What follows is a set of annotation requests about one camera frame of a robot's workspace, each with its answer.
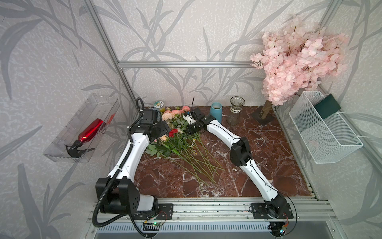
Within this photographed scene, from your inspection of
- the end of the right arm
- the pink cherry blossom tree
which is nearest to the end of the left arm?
the end of the right arm

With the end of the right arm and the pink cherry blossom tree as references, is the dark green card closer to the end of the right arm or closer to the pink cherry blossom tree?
the pink cherry blossom tree

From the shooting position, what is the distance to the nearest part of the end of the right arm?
79 centimetres
